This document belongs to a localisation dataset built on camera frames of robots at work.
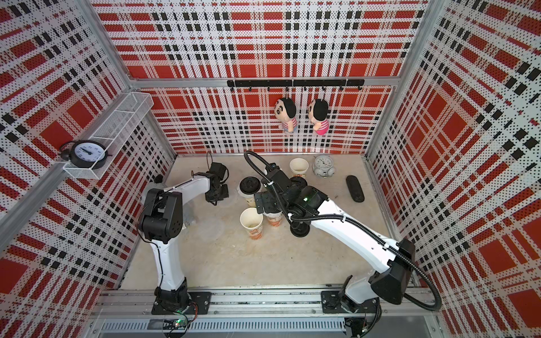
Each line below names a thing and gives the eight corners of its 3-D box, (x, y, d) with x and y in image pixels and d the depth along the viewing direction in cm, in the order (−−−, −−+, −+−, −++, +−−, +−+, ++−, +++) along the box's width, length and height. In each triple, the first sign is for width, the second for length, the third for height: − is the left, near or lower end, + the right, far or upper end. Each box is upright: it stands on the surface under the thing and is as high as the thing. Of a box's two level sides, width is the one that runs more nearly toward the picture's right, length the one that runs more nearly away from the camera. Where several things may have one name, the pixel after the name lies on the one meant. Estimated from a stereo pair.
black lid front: (290, 237, 92) (290, 235, 90) (290, 224, 96) (290, 221, 94) (309, 237, 92) (310, 234, 90) (308, 224, 96) (309, 221, 94)
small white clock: (313, 177, 112) (314, 173, 109) (311, 159, 121) (312, 155, 118) (334, 177, 112) (335, 173, 109) (330, 159, 121) (331, 155, 118)
